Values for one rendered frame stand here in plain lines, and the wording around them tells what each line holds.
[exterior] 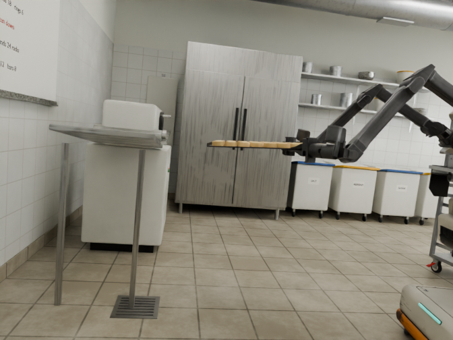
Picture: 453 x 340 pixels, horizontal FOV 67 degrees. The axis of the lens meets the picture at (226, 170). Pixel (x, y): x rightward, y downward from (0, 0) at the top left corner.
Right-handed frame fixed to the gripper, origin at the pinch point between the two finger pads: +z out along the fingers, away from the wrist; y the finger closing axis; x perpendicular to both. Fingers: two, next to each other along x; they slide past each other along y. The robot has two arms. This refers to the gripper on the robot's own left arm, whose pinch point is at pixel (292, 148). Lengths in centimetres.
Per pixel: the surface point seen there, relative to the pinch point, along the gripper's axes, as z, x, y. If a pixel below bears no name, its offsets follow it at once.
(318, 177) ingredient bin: 154, 288, 43
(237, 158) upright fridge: 203, 180, 21
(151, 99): 338, 141, -50
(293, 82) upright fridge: 164, 229, -74
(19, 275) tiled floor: 158, -63, 92
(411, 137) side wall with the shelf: 100, 467, -19
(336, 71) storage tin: 167, 336, -106
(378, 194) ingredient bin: 106, 371, 65
